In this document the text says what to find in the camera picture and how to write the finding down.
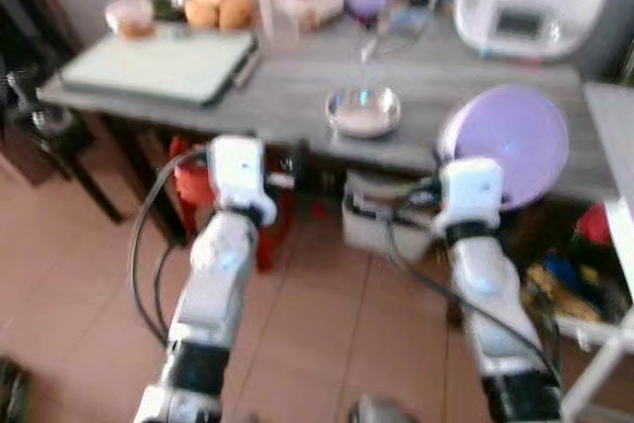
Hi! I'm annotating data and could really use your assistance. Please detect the blue and yellow bag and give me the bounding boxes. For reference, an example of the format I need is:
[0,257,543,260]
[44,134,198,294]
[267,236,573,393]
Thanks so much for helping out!
[523,257,607,323]

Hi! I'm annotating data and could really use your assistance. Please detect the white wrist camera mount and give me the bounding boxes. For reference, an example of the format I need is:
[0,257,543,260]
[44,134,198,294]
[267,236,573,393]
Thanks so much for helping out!
[438,157,505,229]
[206,135,268,212]

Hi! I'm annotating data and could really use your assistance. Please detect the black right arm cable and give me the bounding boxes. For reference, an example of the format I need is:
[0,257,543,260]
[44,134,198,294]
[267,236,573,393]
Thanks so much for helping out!
[384,177,558,384]

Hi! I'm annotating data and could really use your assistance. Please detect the purple plastic plate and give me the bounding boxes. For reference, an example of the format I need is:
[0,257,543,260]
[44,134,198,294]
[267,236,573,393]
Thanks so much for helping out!
[438,84,571,212]

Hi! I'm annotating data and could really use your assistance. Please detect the metal spoon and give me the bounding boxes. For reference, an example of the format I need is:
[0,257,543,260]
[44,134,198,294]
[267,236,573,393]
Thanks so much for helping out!
[358,33,384,64]

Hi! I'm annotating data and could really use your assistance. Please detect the brown bread buns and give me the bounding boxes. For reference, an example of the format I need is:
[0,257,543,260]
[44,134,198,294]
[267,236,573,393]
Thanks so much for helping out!
[184,0,256,32]

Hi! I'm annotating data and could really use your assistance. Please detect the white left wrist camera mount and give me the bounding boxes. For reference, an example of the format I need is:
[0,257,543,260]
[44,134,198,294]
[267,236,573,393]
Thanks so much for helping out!
[206,135,268,212]

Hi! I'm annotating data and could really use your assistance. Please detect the pale green cutting board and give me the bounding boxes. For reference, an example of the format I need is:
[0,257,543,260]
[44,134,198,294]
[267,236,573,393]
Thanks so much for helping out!
[58,28,262,108]

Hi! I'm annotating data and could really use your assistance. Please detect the clear plastic food box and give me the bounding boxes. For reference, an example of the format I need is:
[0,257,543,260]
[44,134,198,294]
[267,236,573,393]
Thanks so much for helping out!
[278,0,345,31]

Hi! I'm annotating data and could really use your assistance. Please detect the dark wooden chair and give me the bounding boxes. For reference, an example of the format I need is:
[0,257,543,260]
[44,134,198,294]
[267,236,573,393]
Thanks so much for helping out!
[0,0,127,228]

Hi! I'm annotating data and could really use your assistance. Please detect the small round lidded container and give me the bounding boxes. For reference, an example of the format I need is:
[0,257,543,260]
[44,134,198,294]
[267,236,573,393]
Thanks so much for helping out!
[104,0,157,41]

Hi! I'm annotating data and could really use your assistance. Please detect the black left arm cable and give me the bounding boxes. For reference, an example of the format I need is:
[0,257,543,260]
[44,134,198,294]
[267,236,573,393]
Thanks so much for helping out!
[128,145,211,347]

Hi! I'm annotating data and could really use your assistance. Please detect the white side table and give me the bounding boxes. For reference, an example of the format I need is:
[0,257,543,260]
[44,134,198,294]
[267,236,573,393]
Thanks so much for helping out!
[583,81,634,297]

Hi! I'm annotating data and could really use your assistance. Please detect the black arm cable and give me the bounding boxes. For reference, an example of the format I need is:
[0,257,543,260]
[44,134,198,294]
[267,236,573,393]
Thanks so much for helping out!
[384,177,558,384]
[128,145,211,347]

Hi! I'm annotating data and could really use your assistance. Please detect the white kitchen machine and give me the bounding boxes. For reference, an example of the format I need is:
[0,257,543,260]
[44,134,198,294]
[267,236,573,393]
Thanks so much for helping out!
[453,0,634,79]

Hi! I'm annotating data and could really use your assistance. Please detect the red plastic stool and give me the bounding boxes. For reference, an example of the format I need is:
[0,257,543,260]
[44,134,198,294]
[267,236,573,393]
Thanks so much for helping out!
[166,135,295,273]

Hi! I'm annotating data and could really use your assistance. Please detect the white box under table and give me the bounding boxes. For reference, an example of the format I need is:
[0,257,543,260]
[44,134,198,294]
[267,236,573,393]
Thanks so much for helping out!
[341,169,444,262]

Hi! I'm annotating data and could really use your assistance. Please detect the grey robot foot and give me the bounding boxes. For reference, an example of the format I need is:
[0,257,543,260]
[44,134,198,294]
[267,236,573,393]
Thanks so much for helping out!
[347,394,418,423]

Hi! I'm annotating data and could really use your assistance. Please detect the white rack frame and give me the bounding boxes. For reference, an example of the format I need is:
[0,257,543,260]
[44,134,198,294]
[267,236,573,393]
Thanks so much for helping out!
[553,308,634,423]

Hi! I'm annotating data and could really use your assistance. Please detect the steel bowl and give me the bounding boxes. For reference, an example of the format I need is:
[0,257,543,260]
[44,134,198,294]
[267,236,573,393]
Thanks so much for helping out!
[325,84,404,140]

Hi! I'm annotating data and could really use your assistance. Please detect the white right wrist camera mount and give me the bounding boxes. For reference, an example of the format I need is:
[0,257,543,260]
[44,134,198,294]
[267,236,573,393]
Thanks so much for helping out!
[438,157,505,229]

